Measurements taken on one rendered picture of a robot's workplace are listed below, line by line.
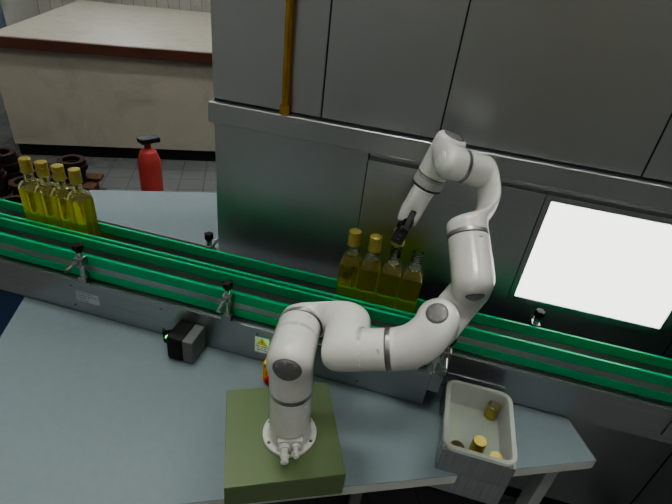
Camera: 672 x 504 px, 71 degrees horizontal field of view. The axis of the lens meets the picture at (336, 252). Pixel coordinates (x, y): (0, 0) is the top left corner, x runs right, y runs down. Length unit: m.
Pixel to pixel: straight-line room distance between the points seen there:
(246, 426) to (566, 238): 0.95
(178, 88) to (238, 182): 3.01
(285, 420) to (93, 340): 0.72
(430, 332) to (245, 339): 0.66
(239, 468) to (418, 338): 0.50
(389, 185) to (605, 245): 0.59
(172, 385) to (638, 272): 1.29
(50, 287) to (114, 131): 3.10
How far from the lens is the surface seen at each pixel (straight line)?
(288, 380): 0.96
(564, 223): 1.37
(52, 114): 4.76
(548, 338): 1.46
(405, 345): 0.89
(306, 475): 1.12
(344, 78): 1.28
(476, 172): 1.06
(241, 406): 1.24
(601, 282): 1.48
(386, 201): 1.33
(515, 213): 1.33
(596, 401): 1.50
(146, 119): 4.57
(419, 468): 1.27
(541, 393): 1.47
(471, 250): 0.95
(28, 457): 1.35
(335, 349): 0.91
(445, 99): 1.26
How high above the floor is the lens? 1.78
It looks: 32 degrees down
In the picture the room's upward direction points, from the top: 7 degrees clockwise
